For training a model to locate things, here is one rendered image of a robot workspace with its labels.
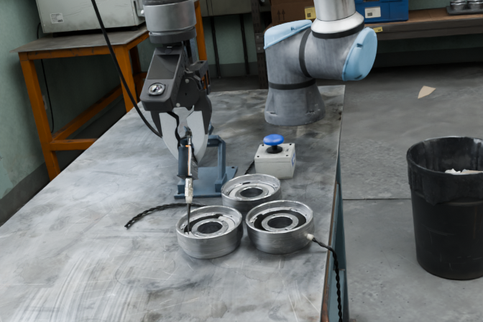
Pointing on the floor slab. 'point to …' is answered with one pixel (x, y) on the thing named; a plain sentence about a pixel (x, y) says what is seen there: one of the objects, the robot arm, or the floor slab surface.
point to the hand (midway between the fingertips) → (187, 157)
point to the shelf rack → (461, 26)
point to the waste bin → (448, 205)
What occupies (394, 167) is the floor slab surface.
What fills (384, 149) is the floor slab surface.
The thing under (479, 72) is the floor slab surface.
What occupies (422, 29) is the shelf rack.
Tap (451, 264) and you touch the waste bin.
